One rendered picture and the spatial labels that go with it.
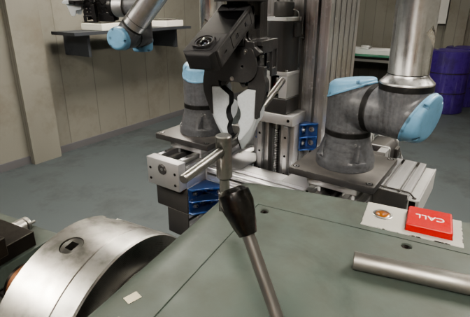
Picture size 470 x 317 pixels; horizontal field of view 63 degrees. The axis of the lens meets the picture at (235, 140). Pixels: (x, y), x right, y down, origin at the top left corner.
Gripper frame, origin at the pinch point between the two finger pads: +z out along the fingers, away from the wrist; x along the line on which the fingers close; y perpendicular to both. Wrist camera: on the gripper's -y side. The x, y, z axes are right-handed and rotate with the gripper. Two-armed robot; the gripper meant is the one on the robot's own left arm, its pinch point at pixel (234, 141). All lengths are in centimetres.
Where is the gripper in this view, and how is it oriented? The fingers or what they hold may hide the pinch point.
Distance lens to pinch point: 55.1
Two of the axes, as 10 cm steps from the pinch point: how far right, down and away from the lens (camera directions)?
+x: -9.0, -1.4, 4.1
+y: 4.3, -3.0, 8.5
